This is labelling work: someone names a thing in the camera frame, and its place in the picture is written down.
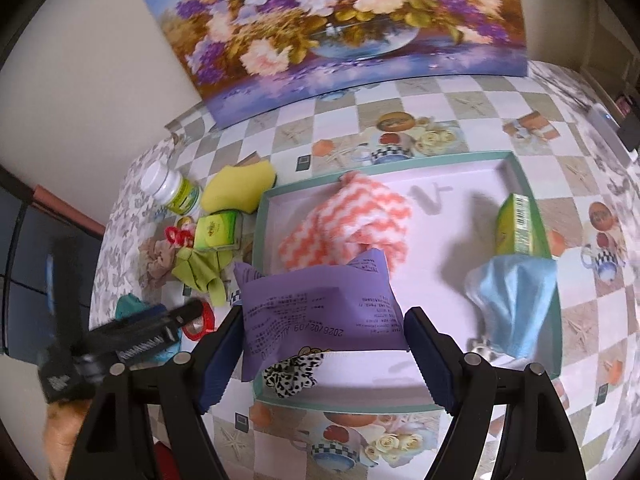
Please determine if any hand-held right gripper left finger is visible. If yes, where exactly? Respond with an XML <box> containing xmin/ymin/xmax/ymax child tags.
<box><xmin>70</xmin><ymin>305</ymin><xmax>246</xmax><ymax>480</ymax></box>

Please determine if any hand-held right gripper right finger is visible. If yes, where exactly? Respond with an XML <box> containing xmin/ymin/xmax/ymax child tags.
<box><xmin>404</xmin><ymin>306</ymin><xmax>583</xmax><ymax>480</ymax></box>

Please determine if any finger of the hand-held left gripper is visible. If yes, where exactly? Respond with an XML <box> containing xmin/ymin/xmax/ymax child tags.
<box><xmin>165</xmin><ymin>300</ymin><xmax>207</xmax><ymax>327</ymax></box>

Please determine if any red tape ring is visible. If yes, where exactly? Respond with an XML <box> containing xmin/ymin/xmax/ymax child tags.
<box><xmin>182</xmin><ymin>302</ymin><xmax>217</xmax><ymax>338</ymax></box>

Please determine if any pink floral cloth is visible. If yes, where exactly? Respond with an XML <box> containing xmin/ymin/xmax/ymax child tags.
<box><xmin>140</xmin><ymin>237</ymin><xmax>176</xmax><ymax>288</ymax></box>

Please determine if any leopard print scrunchie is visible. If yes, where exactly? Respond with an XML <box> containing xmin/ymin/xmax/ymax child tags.
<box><xmin>262</xmin><ymin>350</ymin><xmax>326</xmax><ymax>400</ymax></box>

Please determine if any red white plush scrunchie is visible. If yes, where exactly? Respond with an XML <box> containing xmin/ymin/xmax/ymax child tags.
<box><xmin>165</xmin><ymin>225</ymin><xmax>196</xmax><ymax>248</ymax></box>

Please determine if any green carton box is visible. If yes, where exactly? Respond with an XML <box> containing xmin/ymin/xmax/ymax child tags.
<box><xmin>495</xmin><ymin>192</ymin><xmax>551</xmax><ymax>261</ymax></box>
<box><xmin>194</xmin><ymin>210</ymin><xmax>242</xmax><ymax>252</ymax></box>

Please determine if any blue face mask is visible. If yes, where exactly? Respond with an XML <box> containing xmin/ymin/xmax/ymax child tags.
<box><xmin>462</xmin><ymin>254</ymin><xmax>558</xmax><ymax>361</ymax></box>

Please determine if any purple plastic packet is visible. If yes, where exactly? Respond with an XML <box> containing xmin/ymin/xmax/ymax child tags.
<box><xmin>234</xmin><ymin>247</ymin><xmax>408</xmax><ymax>383</ymax></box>

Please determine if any shallow teal box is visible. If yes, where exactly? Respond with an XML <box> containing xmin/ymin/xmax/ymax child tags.
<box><xmin>251</xmin><ymin>150</ymin><xmax>563</xmax><ymax>413</ymax></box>

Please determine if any yellow sponge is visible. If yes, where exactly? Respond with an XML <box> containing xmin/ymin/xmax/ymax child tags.
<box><xmin>202</xmin><ymin>162</ymin><xmax>278</xmax><ymax>213</ymax></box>

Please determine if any pink chevron towel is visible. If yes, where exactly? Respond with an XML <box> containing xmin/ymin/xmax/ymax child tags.
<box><xmin>277</xmin><ymin>171</ymin><xmax>415</xmax><ymax>278</ymax></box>

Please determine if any person's left hand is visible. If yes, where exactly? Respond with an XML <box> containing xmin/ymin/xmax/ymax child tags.
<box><xmin>42</xmin><ymin>402</ymin><xmax>96</xmax><ymax>480</ymax></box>

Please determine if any light green cloth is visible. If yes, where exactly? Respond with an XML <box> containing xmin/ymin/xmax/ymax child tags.
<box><xmin>171</xmin><ymin>247</ymin><xmax>236</xmax><ymax>306</ymax></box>

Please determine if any dark cabinet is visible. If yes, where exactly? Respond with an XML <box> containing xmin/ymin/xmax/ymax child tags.
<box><xmin>0</xmin><ymin>165</ymin><xmax>106</xmax><ymax>356</ymax></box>

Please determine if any white bottle green label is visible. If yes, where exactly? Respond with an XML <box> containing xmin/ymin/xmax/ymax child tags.
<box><xmin>140</xmin><ymin>161</ymin><xmax>202</xmax><ymax>216</ymax></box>

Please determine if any checkered printed tablecloth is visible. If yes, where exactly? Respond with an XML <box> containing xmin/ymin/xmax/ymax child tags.
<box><xmin>87</xmin><ymin>60</ymin><xmax>640</xmax><ymax>480</ymax></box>

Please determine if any white power strip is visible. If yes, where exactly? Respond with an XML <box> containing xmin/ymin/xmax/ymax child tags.
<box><xmin>587</xmin><ymin>105</ymin><xmax>633</xmax><ymax>161</ymax></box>

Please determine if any black power adapter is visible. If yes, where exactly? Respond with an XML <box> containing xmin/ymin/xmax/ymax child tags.
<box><xmin>617</xmin><ymin>110</ymin><xmax>640</xmax><ymax>153</ymax></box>

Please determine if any flower bouquet painting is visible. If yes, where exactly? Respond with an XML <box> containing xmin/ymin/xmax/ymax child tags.
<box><xmin>137</xmin><ymin>0</ymin><xmax>530</xmax><ymax>128</ymax></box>

